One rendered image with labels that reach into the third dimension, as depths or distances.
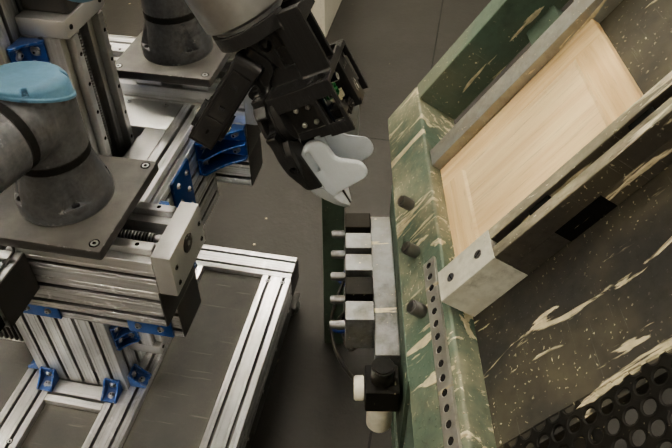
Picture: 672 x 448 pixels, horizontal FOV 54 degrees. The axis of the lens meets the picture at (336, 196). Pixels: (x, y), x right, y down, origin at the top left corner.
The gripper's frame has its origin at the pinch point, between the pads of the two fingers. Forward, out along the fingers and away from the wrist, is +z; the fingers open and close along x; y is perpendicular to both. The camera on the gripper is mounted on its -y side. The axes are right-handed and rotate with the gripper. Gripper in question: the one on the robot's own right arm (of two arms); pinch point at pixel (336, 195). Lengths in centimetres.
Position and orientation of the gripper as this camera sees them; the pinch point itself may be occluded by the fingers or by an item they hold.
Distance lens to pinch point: 65.9
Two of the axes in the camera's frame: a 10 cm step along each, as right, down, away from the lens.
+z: 4.5, 7.2, 5.2
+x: 2.0, -6.5, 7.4
